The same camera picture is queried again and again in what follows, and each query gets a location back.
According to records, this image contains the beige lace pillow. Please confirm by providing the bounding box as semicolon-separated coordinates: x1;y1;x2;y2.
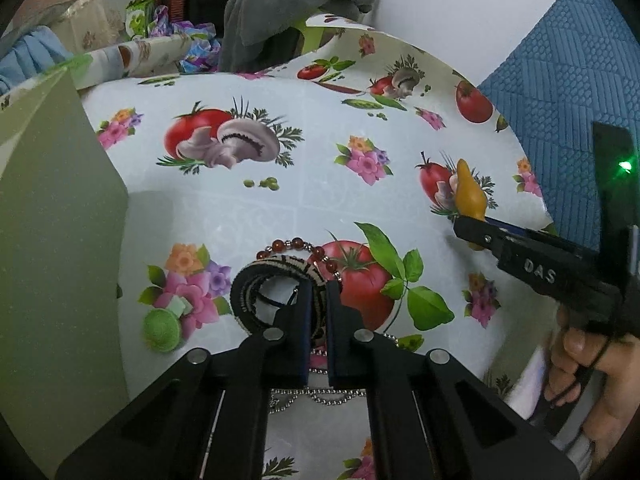
10;0;126;56

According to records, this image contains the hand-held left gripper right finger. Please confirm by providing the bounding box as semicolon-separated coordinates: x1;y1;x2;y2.
326;280;581;480

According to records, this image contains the red bead bracelet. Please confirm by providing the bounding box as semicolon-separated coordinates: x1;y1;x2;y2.
254;237;347;286

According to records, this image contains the green round crochet ornament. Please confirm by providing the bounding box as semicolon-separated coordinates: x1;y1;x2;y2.
142;297;189;354

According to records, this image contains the blue quilted chair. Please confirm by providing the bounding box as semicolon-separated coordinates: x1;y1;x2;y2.
477;0;640;252

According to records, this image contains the vegetable print tablecloth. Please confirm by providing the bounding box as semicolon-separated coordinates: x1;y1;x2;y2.
0;12;560;480

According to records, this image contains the pale green cardboard box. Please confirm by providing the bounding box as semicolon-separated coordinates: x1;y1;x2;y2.
0;55;130;478

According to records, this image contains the grey fleece garment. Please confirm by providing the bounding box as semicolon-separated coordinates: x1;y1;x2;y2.
219;0;377;74

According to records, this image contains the green snack packet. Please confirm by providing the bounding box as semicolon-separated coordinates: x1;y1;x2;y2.
124;0;159;39

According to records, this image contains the green plastic stool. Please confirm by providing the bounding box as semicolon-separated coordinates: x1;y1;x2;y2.
291;15;347;57

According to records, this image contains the striped beaded bracelet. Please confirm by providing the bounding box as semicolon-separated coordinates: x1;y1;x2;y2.
230;254;332;348

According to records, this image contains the colourful floral cloth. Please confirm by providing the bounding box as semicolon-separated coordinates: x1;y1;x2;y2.
150;5;224;74

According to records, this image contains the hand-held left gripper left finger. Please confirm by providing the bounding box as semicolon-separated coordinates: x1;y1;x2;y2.
55;280;313;480

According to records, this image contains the silver ball chain necklace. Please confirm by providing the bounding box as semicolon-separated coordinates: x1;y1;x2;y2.
267;332;401;416

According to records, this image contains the yellow pear-shaped pendant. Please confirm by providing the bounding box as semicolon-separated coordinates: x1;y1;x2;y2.
454;158;489;252

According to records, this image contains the person's right hand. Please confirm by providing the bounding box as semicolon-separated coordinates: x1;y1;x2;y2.
546;305;640;478

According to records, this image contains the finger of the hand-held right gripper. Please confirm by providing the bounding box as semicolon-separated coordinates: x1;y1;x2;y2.
484;216;561;241
453;214;507;262

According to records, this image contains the light blue cloth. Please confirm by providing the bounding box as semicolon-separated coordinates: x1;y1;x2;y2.
0;25;74;97

